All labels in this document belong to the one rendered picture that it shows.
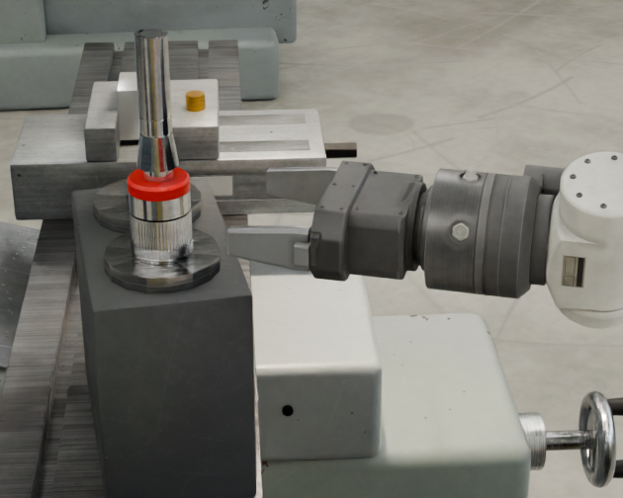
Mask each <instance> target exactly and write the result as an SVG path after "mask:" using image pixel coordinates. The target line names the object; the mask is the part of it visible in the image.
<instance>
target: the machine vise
mask: <svg viewBox="0 0 623 498"><path fill-rule="evenodd" d="M118 83H119V81H110V82H94V85H93V89H92V94H91V99H90V104H89V108H88V113H87V114H82V115H37V116H26V117H25V120H24V123H23V126H22V129H21V133H20V136H19V139H18V142H17V145H16V149H15V152H14V155H13V158H12V161H11V164H10V172H11V181H12V191H13V201H14V211H15V217H16V219H17V220H35V219H71V218H73V212H72V200H71V194H72V192H73V191H78V190H89V189H100V188H103V187H105V186H106V185H109V184H112V183H114V182H117V181H120V180H123V179H127V178H128V176H129V175H130V174H131V173H132V172H133V171H135V170H137V169H138V168H137V167H136V160H137V150H138V139H135V140H120V128H119V113H118V97H117V89H118ZM178 160H179V165H178V167H179V168H181V169H183V170H184V171H186V172H187V173H188V174H189V176H190V180H200V179H206V180H208V181H209V183H210V185H211V188H212V191H213V193H214V196H215V198H216V201H217V204H218V206H219V209H220V212H221V214H259V213H297V212H314V210H315V208H316V206H315V205H311V204H306V203H301V202H297V201H292V200H287V199H283V198H278V197H273V196H269V195H267V194H266V172H267V170H268V169H269V168H276V167H326V154H325V149H324V143H323V137H322V132H321V126H320V121H319V115H318V111H317V110H316V109H302V110H258V111H220V157H219V158H207V159H178Z"/></svg>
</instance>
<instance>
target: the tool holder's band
mask: <svg viewBox="0 0 623 498"><path fill-rule="evenodd" d="M173 171H174V176H173V177H172V178H171V179H170V180H167V181H164V182H150V181H147V180H145V179H144V178H143V175H142V170H140V169H137V170H135V171H133V172H132V173H131V174H130V175H129V176H128V192H129V193H130V195H132V196H133V197H135V198H137V199H140V200H144V201H151V202H162V201H170V200H174V199H177V198H180V197H182V196H184V195H186V194H187V193H188V192H189V190H190V176H189V174H188V173H187V172H186V171H184V170H183V169H181V168H179V167H176V168H175V169H173Z"/></svg>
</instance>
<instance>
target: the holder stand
mask: <svg viewBox="0 0 623 498"><path fill-rule="evenodd" d="M190 188H191V213H192V236H193V251H192V253H191V254H190V255H189V256H188V257H187V258H185V259H183V260H181V261H179V262H175V263H170V264H149V263H144V262H142V261H140V260H138V259H137V258H135V257H134V255H133V254H132V244H131V228H130V213H129V197H128V179H123V180H120V181H117V182H114V183H112V184H109V185H106V186H105V187H103V188H100V189H89V190H78V191H73V192H72V194H71V200H72V212H73V224H74V236H75V248H76V260H77V272H78V284H79V295H80V307H81V319H82V331H83V343H84V355H85V367H86V375H87V382H88V388H89V395H90V401H91V408H92V414H93V421H94V428H95V434H96V441H97V447H98V454H99V460H100V466H101V472H102V479H103V485H104V492H105V498H247V497H253V496H255V495H256V492H257V482H256V436H255V388H254V342H253V296H252V293H251V291H250V288H249V286H248V283H247V280H246V278H245V276H244V273H243V271H242V268H241V266H240V263H239V260H238V258H237V257H234V256H229V255H228V254H227V239H226V232H227V229H226V226H225V224H224V221H223V217H222V214H221V212H220V209H219V206H218V204H217V201H216V198H215V196H214V193H213V191H212V188H211V185H210V183H209V181H208V180H206V179H200V180H190Z"/></svg>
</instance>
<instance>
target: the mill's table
mask: <svg viewBox="0 0 623 498"><path fill-rule="evenodd" d="M168 50H169V71H170V80H203V79H217V80H218V81H219V109H220V111H242V107H241V89H240V71H239V59H238V41H237V40H218V41H209V48H208V49H199V48H198V42H197V41H169V42H168ZM121 72H136V69H135V52H134V41H126V42H125V47H124V50H121V51H115V44H114V43H113V42H86V43H85V44H84V48H83V52H82V56H81V61H80V65H79V69H78V73H77V77H76V82H75V86H74V90H73V94H72V98H71V103H70V107H69V111H68V114H69V115H82V114H87V113H88V108H89V104H90V99H91V94H92V89H93V85H94V82H110V81H119V77H120V73H121ZM254 388H255V436H256V482H257V492H256V495H255V496H253V497H247V498H263V488H262V470H261V452H260V434H259V402H258V386H257V379H256V362H255V343H254ZM0 498H105V492H104V485H103V479H102V472H101V466H100V460H99V454H98V447H97V441H96V434H95V428H94V421H93V414H92V408H91V401H90V395H89V388H88V382H87V375H86V367H85V355H84V343H83V331H82V319H81V307H80V295H79V284H78V272H77V260H76V248H75V236H74V224H73V218H71V219H43V222H42V226H41V231H40V235H39V239H38V243H37V247H36V252H35V256H34V260H33V264H32V267H31V272H30V276H29V280H28V284H27V288H26V293H25V297H24V301H23V305H22V309H21V314H20V318H19V322H18V326H17V330H16V335H15V339H14V343H13V347H12V351H11V356H10V360H9V364H8V368H7V371H6V376H5V380H4V384H3V388H2V392H1V397H0Z"/></svg>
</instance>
